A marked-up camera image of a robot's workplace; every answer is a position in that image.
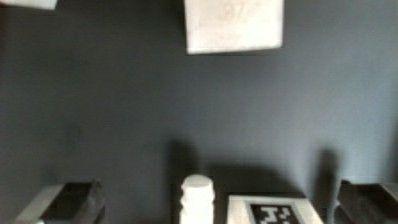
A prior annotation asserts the white tagged cube left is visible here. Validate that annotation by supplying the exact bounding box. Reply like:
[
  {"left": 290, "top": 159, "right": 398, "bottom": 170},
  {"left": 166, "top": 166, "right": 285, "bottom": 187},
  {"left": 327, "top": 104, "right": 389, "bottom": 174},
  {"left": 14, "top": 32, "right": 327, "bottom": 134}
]
[{"left": 183, "top": 0, "right": 285, "bottom": 55}]

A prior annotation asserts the white tagged cube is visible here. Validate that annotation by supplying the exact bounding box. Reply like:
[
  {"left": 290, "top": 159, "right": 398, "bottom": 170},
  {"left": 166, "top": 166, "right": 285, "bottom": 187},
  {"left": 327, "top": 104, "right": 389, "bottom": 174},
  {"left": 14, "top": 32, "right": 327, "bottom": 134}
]
[
  {"left": 183, "top": 0, "right": 285, "bottom": 55},
  {"left": 0, "top": 0, "right": 59, "bottom": 10}
]

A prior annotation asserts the white chair leg with tag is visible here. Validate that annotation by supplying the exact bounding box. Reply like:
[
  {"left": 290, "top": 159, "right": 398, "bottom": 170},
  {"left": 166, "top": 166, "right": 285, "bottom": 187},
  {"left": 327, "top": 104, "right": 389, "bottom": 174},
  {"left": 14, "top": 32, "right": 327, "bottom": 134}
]
[{"left": 180, "top": 174, "right": 324, "bottom": 224}]

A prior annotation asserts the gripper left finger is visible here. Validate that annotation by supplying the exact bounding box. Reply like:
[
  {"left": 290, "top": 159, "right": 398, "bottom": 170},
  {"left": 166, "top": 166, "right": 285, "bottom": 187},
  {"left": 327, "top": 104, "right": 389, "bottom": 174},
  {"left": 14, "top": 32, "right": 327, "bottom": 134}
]
[{"left": 14, "top": 181, "right": 107, "bottom": 224}]

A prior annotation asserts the white tagged cube right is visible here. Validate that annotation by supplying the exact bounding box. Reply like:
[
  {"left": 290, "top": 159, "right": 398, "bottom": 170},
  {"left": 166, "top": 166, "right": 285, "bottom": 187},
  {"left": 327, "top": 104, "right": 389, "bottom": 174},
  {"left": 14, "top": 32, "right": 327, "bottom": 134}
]
[{"left": 0, "top": 0, "right": 59, "bottom": 10}]

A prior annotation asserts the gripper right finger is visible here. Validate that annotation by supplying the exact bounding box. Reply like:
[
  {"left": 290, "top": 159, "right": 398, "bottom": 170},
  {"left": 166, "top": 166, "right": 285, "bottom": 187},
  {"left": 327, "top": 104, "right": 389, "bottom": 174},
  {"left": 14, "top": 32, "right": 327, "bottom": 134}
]
[{"left": 334, "top": 180, "right": 398, "bottom": 224}]

